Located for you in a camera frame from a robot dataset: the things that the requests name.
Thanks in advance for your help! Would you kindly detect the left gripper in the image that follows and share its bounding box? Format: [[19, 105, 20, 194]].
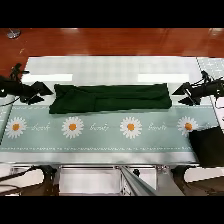
[[18, 81, 55, 106]]

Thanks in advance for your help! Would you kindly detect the dark green T-shirt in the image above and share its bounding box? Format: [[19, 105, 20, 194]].
[[48, 82, 174, 115]]

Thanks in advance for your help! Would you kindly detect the black cable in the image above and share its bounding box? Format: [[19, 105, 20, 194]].
[[0, 95, 22, 108]]

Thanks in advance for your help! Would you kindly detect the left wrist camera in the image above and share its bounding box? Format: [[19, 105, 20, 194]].
[[9, 62, 30, 82]]

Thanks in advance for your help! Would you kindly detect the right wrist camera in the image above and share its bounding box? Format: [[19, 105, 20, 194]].
[[199, 70, 216, 85]]

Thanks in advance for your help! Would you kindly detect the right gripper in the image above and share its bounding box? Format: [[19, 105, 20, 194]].
[[171, 81, 208, 107]]

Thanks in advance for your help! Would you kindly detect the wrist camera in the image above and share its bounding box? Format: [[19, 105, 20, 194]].
[[9, 62, 30, 82], [199, 70, 216, 85]]

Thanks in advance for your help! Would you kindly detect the silver frame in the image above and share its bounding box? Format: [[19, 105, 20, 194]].
[[0, 162, 224, 197]]

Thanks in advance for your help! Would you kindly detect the black garment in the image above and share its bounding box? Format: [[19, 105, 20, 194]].
[[188, 126, 224, 168]]

